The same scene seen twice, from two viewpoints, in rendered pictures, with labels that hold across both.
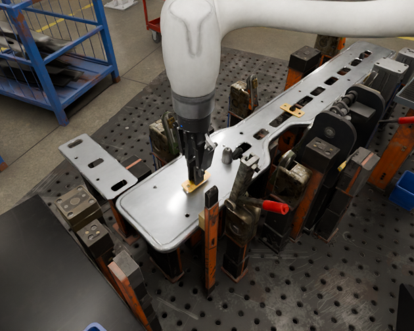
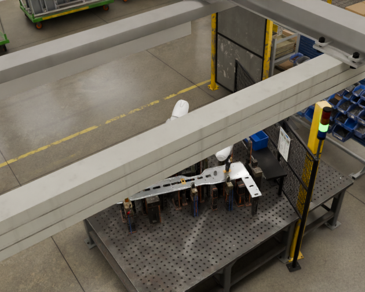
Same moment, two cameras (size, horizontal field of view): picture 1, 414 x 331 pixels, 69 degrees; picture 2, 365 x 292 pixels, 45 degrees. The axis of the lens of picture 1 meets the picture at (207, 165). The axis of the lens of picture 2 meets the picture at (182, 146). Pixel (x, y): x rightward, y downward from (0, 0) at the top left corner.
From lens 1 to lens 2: 4.52 m
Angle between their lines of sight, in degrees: 89
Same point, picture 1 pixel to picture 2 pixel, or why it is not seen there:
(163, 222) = (239, 166)
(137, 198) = (243, 173)
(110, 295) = (254, 156)
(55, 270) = (263, 163)
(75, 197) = (257, 170)
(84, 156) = (254, 189)
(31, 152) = not seen: outside the picture
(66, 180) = (265, 227)
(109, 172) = (248, 182)
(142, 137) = (228, 236)
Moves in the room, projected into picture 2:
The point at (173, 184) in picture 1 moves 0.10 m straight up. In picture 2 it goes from (233, 173) to (233, 165)
